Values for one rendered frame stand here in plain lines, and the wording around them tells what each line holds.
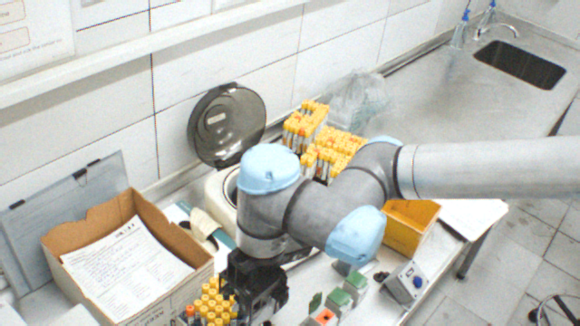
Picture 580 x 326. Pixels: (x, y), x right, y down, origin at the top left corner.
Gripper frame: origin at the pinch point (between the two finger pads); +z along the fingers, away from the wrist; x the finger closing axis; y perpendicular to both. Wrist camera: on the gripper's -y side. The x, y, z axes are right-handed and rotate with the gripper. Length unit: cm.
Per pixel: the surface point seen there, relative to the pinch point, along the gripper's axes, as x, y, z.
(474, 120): -7, -125, 18
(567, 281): 60, -178, 105
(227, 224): -25.5, -16.7, 9.1
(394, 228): 2.2, -46.2, 10.9
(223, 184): -33.3, -22.5, 5.4
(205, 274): -16.5, -1.6, 6.3
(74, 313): -12.9, 26.7, -12.2
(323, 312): 4.9, -14.0, 10.2
